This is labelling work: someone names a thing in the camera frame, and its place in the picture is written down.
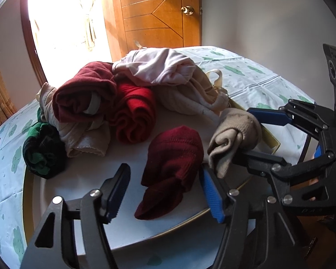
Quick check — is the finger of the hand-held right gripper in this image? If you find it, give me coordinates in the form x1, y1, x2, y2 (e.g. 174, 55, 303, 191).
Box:
232, 149, 336, 206
247, 99, 336, 147

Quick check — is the pale white garment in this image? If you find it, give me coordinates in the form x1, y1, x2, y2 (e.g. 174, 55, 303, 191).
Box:
112, 48, 199, 87

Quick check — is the sheer white curtain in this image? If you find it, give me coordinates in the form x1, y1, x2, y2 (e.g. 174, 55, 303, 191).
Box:
75, 0, 102, 52

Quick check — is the cream orange striped curtain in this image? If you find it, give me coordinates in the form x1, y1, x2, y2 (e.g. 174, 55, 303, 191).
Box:
0, 24, 17, 131

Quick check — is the maroon knit garment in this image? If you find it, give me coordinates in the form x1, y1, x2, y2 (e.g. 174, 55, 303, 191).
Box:
134, 126, 205, 221

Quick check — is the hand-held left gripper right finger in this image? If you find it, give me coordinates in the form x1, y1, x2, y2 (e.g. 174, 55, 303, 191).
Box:
199, 165, 315, 269

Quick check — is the cream garment with strap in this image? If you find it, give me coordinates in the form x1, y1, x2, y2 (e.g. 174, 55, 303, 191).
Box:
156, 69, 230, 118

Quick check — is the cloud print tablecloth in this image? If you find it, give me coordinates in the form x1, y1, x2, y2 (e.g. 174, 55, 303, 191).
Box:
0, 45, 316, 269

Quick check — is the red garment with grey waistband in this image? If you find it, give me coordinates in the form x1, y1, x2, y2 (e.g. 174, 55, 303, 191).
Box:
53, 61, 118, 124

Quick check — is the bright window with brown frame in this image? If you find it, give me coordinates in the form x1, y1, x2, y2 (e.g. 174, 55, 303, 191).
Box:
20, 0, 113, 88

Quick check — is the cream lace-trimmed underwear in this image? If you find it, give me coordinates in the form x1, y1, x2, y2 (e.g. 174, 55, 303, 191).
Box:
36, 82, 112, 158

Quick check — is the green and navy striped garment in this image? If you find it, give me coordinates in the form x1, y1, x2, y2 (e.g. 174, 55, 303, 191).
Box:
22, 109, 67, 180

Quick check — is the beige knit sock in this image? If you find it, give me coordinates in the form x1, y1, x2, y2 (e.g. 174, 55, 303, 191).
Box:
207, 108, 262, 179

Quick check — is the bright red knit garment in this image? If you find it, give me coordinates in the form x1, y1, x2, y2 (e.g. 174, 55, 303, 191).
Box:
109, 82, 156, 144

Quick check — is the white round tray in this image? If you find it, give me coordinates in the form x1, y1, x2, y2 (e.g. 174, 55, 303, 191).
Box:
22, 98, 281, 256

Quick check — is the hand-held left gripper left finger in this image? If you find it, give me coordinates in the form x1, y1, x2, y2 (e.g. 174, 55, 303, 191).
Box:
19, 163, 131, 269

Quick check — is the orange wooden door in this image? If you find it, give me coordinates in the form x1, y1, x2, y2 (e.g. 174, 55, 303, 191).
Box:
97, 0, 204, 62

